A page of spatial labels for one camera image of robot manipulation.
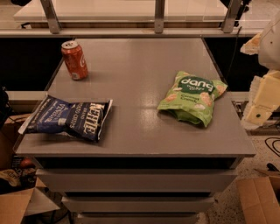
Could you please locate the cardboard box at right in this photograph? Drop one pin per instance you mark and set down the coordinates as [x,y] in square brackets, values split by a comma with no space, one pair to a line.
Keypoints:
[260,198]

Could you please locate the cardboard box at left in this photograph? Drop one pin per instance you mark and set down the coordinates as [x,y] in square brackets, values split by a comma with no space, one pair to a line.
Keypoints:
[17,204]

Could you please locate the metal railing frame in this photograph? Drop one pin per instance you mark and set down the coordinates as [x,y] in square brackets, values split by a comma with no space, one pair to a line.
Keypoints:
[130,18]

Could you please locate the blue kettle chips bag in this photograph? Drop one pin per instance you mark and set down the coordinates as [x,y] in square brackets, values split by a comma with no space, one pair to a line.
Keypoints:
[83,120]

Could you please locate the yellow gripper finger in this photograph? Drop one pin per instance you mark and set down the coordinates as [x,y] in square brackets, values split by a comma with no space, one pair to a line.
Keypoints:
[263,99]
[252,46]

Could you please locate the green rice chip bag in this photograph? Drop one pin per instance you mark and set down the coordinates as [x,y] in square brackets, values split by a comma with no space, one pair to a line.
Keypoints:
[191,98]

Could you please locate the cardboard box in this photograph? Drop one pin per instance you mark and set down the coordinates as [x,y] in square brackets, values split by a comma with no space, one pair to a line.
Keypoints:
[17,204]
[260,198]

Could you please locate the red coke can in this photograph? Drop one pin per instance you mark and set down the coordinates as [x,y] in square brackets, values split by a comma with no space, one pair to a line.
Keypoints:
[74,59]

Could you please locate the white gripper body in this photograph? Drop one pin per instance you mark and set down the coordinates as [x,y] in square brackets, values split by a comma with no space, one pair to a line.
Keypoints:
[270,48]

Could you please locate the grey drawer cabinet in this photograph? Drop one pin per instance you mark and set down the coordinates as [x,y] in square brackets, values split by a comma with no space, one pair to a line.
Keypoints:
[147,167]

